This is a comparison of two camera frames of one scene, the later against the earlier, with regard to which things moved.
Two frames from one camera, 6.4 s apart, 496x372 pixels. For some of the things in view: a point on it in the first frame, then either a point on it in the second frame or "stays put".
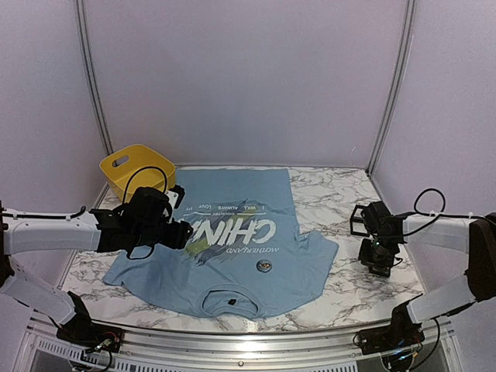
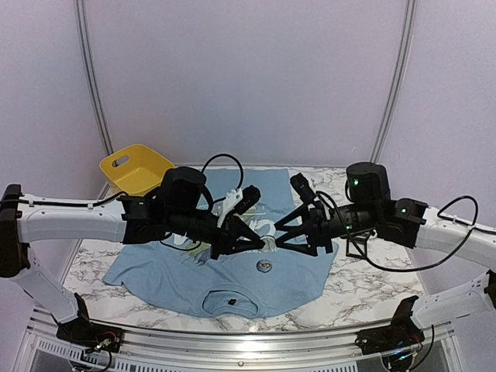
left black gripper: [179, 236] → [234, 229]
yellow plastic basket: [138, 166] stays put
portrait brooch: [263, 266] stays put
